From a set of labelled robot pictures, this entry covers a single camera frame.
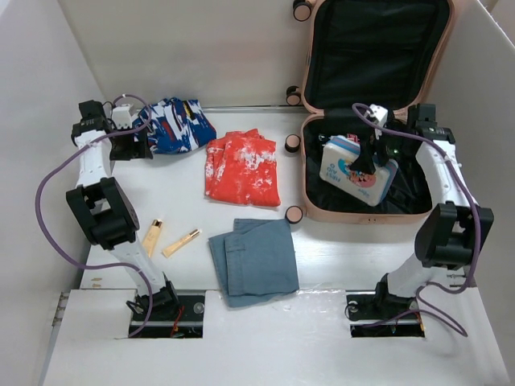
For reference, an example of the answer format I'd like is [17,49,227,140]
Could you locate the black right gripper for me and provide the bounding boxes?
[349,120,413,175]

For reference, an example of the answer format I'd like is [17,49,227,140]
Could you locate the cola bottle red cap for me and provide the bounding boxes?
[318,133,360,143]

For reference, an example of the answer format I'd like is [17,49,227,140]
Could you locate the white first aid tin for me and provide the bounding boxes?
[319,136,398,207]

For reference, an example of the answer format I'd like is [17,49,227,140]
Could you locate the large cream cosmetic tube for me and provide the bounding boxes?
[142,219,163,257]

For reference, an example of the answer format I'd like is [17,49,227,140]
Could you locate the small cream cosmetic tube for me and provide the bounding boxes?
[161,229,201,258]

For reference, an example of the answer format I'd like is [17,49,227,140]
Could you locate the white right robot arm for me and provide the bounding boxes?
[352,103,494,323]

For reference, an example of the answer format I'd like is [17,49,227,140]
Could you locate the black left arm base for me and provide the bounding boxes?
[134,292,205,339]

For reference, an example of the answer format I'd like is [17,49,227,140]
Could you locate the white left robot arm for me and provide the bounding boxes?
[66,100,181,320]

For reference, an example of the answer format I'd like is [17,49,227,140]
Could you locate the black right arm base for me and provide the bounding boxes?
[344,290,425,338]

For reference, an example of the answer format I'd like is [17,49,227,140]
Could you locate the blue white patterned garment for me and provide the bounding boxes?
[147,97,217,155]

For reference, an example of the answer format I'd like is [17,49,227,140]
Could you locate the pink hard-shell suitcase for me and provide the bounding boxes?
[286,1,455,224]

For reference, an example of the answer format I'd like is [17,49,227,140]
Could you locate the red white patterned garment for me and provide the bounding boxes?
[204,129,281,207]

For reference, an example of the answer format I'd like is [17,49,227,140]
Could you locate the folded blue denim shorts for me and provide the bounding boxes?
[208,219,299,308]

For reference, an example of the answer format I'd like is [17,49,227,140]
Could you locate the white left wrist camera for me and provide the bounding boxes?
[111,104,134,130]

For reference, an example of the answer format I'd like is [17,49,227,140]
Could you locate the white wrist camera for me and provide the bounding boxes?
[366,104,389,128]
[111,104,134,130]

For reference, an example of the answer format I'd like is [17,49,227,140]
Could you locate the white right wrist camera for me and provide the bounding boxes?
[366,104,389,128]

